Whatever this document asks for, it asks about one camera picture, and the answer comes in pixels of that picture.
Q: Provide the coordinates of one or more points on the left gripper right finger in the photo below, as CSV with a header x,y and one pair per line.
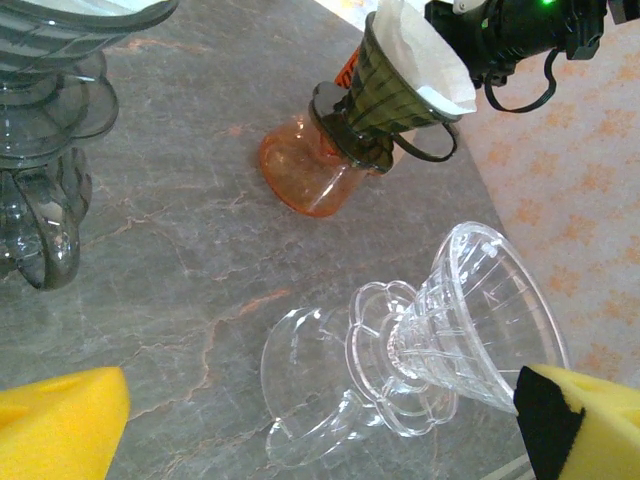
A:
x,y
590,435

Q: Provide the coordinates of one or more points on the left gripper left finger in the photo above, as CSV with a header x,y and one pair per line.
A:
x,y
55,430

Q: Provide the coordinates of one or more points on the dark green plastic dripper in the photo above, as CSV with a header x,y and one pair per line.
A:
x,y
385,105

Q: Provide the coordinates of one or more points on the clear plastic dripper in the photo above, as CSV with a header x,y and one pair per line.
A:
x,y
475,320

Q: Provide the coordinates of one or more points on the orange coffee filter pack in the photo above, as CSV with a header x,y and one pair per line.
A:
x,y
348,75

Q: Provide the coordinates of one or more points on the orange glass server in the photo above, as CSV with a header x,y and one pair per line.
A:
x,y
300,170

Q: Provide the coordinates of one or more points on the grey plastic dripper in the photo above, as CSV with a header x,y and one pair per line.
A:
x,y
50,40

